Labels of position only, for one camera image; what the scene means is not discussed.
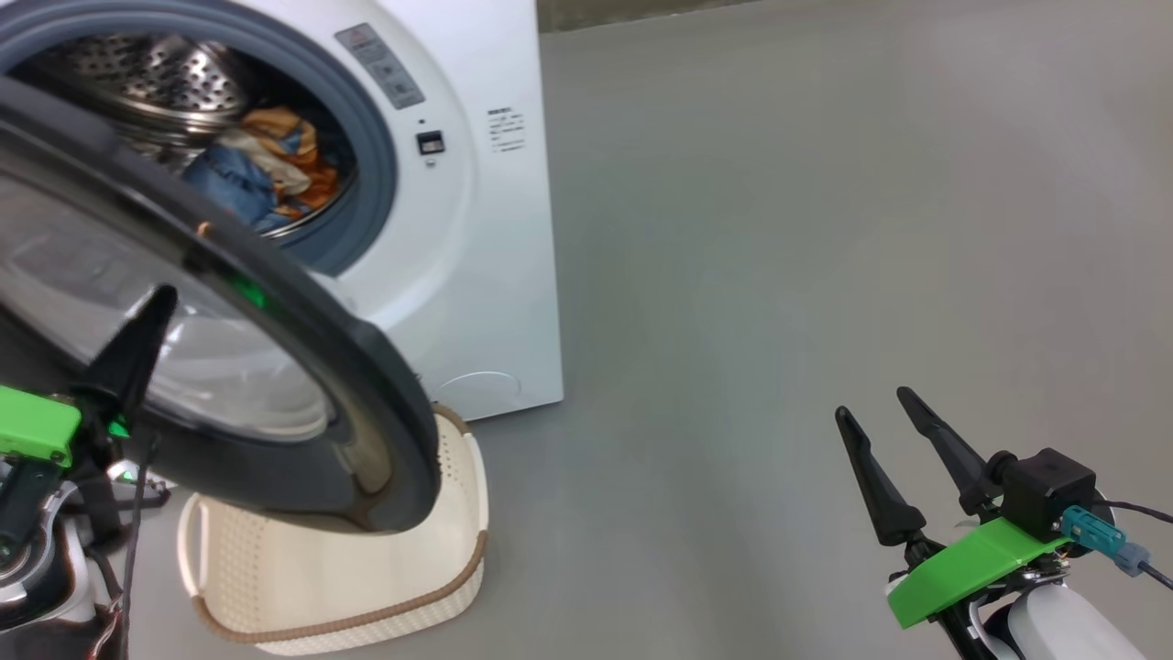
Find round white filter cover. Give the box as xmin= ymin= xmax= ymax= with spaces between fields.
xmin=438 ymin=370 xmax=523 ymax=409

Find blue cartoon print garment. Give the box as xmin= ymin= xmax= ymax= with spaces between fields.
xmin=183 ymin=147 xmax=303 ymax=232
xmin=215 ymin=105 xmax=340 ymax=216

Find black round glass washer door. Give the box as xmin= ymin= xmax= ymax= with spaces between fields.
xmin=0 ymin=75 xmax=444 ymax=535

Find stainless steel washing machine drum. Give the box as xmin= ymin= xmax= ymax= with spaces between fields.
xmin=18 ymin=32 xmax=358 ymax=239

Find right camera cable teal plug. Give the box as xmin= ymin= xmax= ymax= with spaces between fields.
xmin=1061 ymin=500 xmax=1173 ymax=589

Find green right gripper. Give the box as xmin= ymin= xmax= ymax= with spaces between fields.
xmin=834 ymin=386 xmax=1073 ymax=660

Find white perforated laundry basket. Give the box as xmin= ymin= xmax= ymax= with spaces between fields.
xmin=177 ymin=403 xmax=489 ymax=656

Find grey warning sticker strip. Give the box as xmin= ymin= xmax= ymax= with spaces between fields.
xmin=334 ymin=23 xmax=425 ymax=111

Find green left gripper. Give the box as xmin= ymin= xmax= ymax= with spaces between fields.
xmin=0 ymin=284 xmax=180 ymax=468

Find small black text label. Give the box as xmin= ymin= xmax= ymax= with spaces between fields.
xmin=487 ymin=107 xmax=527 ymax=153

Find white front-load washing machine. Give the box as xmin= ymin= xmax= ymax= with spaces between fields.
xmin=0 ymin=0 xmax=565 ymax=423

